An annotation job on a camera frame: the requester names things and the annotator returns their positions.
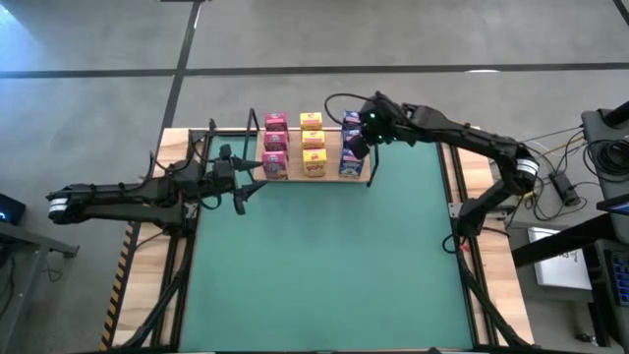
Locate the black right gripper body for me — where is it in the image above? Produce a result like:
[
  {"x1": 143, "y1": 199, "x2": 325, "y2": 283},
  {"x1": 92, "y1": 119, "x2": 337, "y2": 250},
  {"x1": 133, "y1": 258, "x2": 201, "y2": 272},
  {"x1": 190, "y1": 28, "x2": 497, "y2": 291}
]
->
[{"x1": 358, "y1": 92, "x2": 399, "y2": 147}]

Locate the black table frame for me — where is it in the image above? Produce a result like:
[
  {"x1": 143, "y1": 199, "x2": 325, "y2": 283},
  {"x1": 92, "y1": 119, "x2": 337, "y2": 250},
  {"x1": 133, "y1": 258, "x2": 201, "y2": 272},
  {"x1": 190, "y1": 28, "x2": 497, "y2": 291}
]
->
[{"x1": 100, "y1": 116, "x2": 537, "y2": 354}]

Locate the yellow black hazard strip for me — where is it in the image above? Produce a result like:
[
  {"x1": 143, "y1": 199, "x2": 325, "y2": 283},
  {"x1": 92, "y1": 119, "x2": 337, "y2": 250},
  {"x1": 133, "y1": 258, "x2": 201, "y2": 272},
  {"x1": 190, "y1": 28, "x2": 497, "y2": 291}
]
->
[{"x1": 99, "y1": 223, "x2": 143, "y2": 351}]

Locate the green table mat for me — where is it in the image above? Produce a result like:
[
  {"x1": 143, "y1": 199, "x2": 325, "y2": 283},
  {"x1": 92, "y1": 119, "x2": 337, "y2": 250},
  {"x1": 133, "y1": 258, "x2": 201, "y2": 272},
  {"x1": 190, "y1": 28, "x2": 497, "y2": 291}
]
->
[{"x1": 177, "y1": 135, "x2": 476, "y2": 353}]

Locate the black metal shelf side frame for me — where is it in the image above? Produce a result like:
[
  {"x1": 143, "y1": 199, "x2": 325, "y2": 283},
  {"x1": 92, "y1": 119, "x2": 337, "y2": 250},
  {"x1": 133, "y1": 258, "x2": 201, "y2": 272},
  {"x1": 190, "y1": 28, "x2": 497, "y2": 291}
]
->
[
  {"x1": 240, "y1": 106, "x2": 261, "y2": 187},
  {"x1": 366, "y1": 142, "x2": 382, "y2": 188}
]

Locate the black beam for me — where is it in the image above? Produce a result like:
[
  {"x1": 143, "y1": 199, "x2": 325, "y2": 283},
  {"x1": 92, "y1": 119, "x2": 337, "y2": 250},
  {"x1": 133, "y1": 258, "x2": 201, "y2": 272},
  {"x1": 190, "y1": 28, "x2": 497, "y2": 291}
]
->
[{"x1": 510, "y1": 211, "x2": 629, "y2": 269}]

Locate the black laptop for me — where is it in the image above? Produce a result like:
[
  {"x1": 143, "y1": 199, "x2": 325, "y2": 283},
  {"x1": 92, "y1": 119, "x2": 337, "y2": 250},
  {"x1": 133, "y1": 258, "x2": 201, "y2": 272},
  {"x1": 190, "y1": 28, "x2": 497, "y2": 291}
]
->
[{"x1": 596, "y1": 193, "x2": 629, "y2": 216}]

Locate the grey equipment cart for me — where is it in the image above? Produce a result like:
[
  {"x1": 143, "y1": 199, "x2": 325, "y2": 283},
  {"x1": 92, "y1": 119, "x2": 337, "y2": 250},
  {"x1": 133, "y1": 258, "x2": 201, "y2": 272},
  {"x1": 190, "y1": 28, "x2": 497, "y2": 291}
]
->
[{"x1": 581, "y1": 100, "x2": 629, "y2": 207}]

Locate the pink Raisin Bran cereal box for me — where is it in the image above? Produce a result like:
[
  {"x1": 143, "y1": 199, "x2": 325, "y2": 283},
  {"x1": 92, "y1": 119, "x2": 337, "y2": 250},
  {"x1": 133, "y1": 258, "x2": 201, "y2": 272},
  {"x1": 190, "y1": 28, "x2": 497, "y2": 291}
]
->
[
  {"x1": 260, "y1": 150, "x2": 290, "y2": 181},
  {"x1": 262, "y1": 130, "x2": 290, "y2": 152},
  {"x1": 263, "y1": 111, "x2": 289, "y2": 133}
]

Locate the wooden shelf board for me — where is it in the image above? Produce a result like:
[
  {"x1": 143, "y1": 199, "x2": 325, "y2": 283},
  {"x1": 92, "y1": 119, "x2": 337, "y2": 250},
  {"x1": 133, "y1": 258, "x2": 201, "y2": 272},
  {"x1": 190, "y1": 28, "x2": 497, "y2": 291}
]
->
[{"x1": 252, "y1": 128, "x2": 372, "y2": 184}]

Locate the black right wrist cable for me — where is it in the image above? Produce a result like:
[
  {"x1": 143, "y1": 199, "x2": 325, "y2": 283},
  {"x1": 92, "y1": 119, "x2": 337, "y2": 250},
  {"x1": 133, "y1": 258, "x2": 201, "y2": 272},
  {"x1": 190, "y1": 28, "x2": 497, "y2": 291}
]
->
[{"x1": 322, "y1": 91, "x2": 369, "y2": 127}]

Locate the white board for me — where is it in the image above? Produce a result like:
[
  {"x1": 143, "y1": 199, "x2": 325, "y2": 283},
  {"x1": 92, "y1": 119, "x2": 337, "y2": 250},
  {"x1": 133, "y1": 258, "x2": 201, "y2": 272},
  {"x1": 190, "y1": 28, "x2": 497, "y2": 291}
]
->
[{"x1": 527, "y1": 225, "x2": 595, "y2": 291}]

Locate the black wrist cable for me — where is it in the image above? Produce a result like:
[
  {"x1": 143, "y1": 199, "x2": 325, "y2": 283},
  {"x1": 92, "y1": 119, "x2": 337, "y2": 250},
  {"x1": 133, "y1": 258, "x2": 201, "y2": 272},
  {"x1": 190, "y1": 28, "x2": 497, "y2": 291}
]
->
[
  {"x1": 322, "y1": 91, "x2": 369, "y2": 127},
  {"x1": 145, "y1": 150, "x2": 221, "y2": 212}
]

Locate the blue lit keyboard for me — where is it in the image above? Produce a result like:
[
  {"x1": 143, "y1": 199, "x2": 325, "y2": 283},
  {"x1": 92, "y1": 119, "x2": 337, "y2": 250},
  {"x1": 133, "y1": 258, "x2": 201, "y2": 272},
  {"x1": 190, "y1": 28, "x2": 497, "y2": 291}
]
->
[{"x1": 602, "y1": 248, "x2": 629, "y2": 307}]

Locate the black power adapter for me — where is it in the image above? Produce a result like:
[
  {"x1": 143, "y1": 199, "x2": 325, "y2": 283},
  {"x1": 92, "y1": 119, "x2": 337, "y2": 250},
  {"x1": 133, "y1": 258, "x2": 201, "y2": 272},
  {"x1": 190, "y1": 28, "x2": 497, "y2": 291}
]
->
[{"x1": 548, "y1": 170, "x2": 581, "y2": 207}]

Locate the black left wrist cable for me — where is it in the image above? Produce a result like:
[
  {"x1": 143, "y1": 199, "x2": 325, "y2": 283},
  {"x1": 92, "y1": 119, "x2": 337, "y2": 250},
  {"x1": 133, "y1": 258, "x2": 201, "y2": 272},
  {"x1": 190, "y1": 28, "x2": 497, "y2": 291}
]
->
[{"x1": 145, "y1": 150, "x2": 221, "y2": 212}]

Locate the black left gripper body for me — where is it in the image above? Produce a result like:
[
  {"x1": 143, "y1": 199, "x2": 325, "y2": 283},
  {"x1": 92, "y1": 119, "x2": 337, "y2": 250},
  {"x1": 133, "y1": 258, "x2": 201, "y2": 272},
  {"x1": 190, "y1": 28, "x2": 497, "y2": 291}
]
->
[{"x1": 196, "y1": 144, "x2": 247, "y2": 216}]

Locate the black box with blue light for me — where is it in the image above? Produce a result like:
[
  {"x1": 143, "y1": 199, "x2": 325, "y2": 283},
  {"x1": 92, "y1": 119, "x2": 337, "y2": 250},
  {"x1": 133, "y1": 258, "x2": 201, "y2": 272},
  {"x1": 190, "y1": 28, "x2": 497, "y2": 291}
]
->
[{"x1": 0, "y1": 192, "x2": 29, "y2": 227}]

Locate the yellow Corn Pops cereal box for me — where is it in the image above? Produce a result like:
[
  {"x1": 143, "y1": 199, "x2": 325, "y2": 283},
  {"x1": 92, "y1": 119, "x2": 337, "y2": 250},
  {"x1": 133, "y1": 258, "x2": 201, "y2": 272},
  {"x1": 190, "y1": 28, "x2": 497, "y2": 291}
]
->
[
  {"x1": 299, "y1": 111, "x2": 324, "y2": 132},
  {"x1": 301, "y1": 130, "x2": 326, "y2": 150},
  {"x1": 302, "y1": 147, "x2": 328, "y2": 179}
]

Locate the coiled black cable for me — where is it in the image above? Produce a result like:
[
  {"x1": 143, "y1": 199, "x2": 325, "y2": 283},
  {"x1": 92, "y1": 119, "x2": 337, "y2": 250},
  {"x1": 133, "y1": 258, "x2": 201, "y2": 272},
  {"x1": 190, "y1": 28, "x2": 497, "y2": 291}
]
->
[{"x1": 583, "y1": 139, "x2": 629, "y2": 184}]

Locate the grey metal stand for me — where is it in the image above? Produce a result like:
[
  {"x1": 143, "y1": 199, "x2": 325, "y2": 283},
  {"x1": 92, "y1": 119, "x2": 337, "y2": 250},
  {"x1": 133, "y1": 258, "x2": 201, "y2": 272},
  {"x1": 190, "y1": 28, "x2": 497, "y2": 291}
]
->
[{"x1": 0, "y1": 220, "x2": 81, "y2": 354}]

